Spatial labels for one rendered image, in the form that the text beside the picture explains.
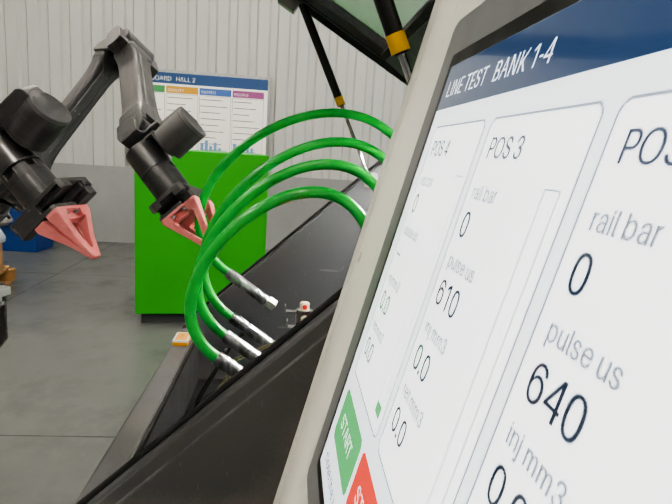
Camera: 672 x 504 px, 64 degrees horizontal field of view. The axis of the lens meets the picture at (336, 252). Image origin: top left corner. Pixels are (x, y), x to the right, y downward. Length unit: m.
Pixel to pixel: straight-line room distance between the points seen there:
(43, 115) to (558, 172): 0.69
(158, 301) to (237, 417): 3.68
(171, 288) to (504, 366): 4.07
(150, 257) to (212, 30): 4.02
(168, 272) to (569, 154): 4.05
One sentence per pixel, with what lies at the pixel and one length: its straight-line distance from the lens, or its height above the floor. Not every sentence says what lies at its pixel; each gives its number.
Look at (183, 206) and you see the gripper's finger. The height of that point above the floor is 1.26.
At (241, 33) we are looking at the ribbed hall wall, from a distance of 7.42.
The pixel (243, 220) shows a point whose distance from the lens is 0.62.
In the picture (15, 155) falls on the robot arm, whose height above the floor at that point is 1.32.
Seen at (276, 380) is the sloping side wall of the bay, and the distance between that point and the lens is 0.56.
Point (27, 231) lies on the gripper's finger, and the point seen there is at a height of 1.23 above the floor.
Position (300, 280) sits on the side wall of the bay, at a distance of 1.20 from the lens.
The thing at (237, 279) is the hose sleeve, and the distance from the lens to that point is 0.88.
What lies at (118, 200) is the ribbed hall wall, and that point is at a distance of 7.62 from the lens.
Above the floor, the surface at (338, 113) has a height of 1.41.
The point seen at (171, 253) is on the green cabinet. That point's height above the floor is 0.55.
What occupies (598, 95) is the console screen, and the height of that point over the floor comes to 1.37.
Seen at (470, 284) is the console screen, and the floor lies 1.31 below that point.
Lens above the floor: 1.35
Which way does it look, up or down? 10 degrees down
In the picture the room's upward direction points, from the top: 4 degrees clockwise
